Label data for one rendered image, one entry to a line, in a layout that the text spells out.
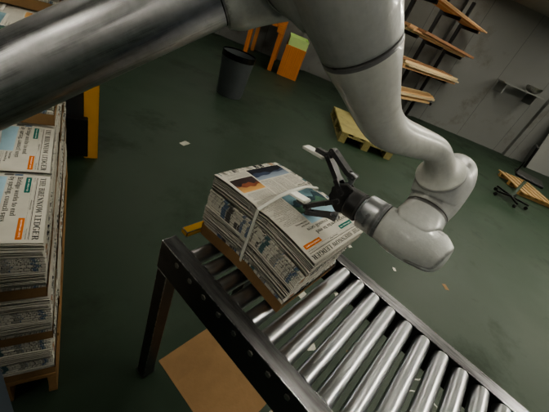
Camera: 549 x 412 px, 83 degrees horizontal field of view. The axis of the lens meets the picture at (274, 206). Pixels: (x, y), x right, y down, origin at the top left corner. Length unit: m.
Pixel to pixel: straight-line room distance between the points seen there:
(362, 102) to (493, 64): 9.82
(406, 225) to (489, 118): 9.99
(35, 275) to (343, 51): 0.92
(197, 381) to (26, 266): 0.94
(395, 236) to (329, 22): 0.49
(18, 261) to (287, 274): 0.68
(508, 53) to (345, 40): 9.98
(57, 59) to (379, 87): 0.39
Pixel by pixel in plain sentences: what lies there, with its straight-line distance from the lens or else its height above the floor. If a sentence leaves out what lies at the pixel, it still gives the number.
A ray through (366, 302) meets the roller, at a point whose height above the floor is 0.80.
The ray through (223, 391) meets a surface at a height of 0.00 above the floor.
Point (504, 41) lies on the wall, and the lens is 10.22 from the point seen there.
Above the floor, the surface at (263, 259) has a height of 0.92.
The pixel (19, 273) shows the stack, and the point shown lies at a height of 0.71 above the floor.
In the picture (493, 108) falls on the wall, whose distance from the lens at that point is 10.60.
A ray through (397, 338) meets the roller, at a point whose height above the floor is 0.80.
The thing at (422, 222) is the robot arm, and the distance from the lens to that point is 0.73.
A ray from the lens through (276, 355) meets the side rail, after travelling 0.85.
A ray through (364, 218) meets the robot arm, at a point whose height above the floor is 1.16.
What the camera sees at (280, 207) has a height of 1.04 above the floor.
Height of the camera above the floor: 1.50
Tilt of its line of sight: 33 degrees down
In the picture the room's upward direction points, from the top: 24 degrees clockwise
